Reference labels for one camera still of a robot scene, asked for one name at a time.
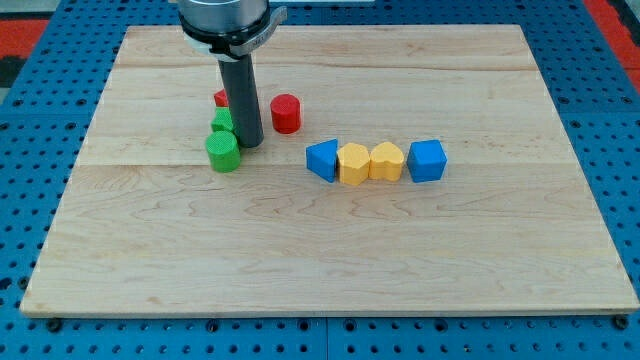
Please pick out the green star block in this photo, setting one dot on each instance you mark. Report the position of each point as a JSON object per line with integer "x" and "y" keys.
{"x": 222, "y": 120}

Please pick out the light wooden board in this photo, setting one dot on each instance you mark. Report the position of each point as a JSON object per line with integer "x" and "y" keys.
{"x": 146, "y": 229}

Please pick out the yellow heart block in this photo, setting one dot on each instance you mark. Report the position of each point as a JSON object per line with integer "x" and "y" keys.
{"x": 386, "y": 162}

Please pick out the blue cube block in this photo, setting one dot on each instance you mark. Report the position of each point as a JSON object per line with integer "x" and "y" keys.
{"x": 426, "y": 160}

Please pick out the blue triangle block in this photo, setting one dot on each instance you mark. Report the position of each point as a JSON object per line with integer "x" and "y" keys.
{"x": 321, "y": 159}

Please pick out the yellow hexagon block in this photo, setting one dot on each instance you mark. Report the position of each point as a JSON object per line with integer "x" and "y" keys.
{"x": 354, "y": 162}

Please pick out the green cylinder block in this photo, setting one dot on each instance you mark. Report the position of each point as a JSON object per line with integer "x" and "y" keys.
{"x": 223, "y": 151}

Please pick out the red cylinder block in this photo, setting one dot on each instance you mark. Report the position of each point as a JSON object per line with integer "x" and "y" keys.
{"x": 286, "y": 113}

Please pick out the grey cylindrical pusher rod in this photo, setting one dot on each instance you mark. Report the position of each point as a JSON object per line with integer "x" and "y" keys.
{"x": 241, "y": 91}

